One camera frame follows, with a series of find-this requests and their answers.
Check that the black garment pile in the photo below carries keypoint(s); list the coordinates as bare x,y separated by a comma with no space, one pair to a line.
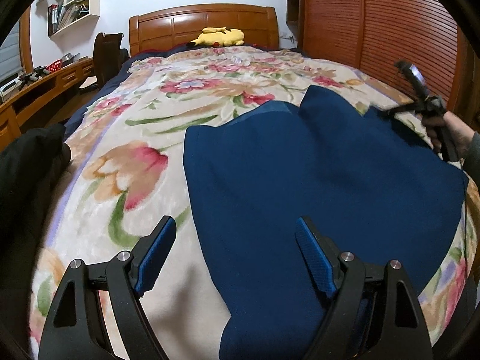
30,170

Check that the wooden bed headboard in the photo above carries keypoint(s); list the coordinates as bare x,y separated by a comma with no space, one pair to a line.
165,29

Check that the wooden desk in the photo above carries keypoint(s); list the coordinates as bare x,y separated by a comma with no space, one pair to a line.
21,112

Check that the dark desk chair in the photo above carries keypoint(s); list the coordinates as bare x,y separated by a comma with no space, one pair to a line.
108,57

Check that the navy blue suit jacket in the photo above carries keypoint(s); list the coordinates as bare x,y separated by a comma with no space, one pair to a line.
371,185

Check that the white wall shelf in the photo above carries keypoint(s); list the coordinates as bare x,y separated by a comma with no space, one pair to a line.
63,15

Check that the window blind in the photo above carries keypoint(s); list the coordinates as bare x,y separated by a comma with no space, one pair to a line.
10,63

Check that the wooden louvered wardrobe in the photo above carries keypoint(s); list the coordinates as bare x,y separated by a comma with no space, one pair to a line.
372,35

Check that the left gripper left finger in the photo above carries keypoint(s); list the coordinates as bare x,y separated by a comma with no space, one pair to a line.
150,254

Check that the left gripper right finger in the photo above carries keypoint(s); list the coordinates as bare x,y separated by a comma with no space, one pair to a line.
320,256

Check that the yellow plush toy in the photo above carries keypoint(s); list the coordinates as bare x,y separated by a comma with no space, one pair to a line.
218,37

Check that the floral bed blanket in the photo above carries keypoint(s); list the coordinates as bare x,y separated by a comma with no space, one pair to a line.
127,172

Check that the red basket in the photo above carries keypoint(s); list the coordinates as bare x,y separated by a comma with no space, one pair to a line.
55,66

